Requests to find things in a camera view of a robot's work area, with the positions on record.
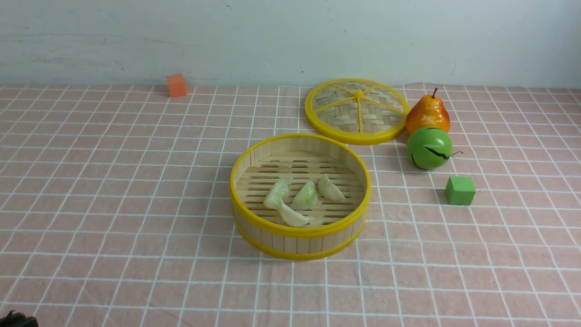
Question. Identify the orange yellow pear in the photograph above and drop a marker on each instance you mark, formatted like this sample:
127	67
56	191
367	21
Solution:
428	112

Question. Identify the orange foam cube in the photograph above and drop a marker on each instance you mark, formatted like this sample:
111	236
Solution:
177	86

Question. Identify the white dumpling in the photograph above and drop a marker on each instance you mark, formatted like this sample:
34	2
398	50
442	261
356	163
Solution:
277	195
329	190
292	217
306	198

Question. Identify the yellow bamboo steamer lid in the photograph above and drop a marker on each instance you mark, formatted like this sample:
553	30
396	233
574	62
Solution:
356	111

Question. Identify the green apple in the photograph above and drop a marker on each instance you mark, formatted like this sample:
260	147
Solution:
430	148

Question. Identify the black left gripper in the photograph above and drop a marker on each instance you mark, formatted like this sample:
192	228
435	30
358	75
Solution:
18	319

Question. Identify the pink checkered tablecloth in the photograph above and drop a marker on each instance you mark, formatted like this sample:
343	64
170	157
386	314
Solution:
115	213

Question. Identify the bamboo steamer tray yellow rim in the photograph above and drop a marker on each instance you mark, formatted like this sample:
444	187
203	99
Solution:
299	158

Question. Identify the green foam cube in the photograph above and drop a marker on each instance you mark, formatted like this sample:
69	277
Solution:
460	190

